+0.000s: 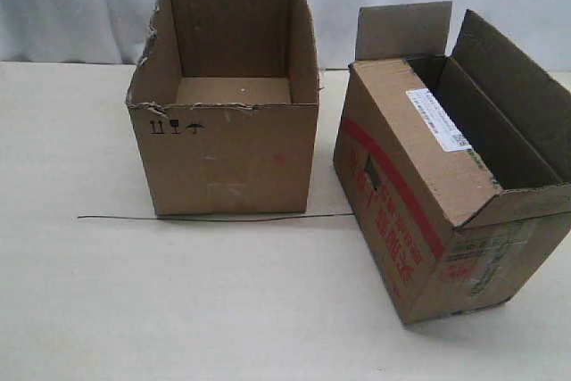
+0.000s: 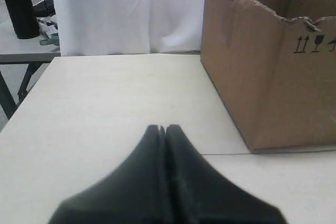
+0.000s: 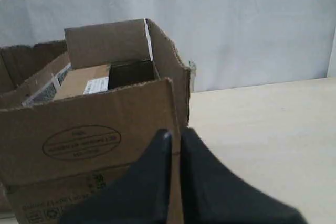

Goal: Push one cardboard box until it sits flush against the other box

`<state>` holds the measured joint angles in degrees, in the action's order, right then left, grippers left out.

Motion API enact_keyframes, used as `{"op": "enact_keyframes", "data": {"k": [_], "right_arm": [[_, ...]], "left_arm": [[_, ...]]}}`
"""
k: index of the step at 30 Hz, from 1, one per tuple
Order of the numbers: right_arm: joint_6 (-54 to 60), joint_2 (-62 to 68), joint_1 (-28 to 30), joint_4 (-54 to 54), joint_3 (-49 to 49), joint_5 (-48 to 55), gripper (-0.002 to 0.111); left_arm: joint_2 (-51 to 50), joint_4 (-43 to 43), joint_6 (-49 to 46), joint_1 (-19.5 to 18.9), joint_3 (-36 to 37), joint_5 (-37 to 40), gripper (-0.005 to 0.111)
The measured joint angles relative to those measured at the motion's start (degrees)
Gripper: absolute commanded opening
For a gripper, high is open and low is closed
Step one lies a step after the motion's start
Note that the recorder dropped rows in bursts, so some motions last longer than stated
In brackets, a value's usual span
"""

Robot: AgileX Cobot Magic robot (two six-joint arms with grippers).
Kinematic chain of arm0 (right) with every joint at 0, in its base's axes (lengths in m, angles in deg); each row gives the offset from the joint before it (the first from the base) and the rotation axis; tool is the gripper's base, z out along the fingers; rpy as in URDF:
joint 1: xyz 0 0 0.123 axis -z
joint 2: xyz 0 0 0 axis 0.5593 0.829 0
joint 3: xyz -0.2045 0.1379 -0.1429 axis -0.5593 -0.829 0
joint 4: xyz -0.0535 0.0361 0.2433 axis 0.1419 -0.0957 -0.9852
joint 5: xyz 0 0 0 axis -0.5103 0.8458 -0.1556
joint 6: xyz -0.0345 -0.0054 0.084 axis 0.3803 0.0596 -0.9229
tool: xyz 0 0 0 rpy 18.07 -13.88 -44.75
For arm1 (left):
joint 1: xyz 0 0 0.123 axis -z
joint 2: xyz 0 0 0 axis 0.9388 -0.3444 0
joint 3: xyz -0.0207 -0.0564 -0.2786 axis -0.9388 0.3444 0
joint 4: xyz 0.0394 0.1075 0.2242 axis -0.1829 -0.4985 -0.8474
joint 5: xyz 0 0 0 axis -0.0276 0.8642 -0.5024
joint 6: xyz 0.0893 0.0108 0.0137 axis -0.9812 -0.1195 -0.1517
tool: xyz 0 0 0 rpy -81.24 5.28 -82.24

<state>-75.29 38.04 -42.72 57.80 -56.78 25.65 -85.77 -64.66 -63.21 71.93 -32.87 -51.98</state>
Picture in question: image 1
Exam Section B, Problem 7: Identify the cardboard box with red print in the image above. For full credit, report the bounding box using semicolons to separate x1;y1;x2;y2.
334;1;570;324

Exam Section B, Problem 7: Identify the large open torn cardboard box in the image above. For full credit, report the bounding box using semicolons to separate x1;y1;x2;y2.
126;0;319;216

